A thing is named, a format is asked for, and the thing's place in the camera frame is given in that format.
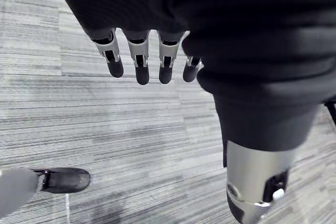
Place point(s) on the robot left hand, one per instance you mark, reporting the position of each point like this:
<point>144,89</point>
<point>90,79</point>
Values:
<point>210,24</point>

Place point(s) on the black furniture leg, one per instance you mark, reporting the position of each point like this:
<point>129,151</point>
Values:
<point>331,110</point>

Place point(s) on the robot dark foot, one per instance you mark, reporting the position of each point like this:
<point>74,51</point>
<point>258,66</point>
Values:
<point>64,180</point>

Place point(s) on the robot silver leg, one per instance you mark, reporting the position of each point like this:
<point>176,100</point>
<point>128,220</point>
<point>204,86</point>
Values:
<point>14,192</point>

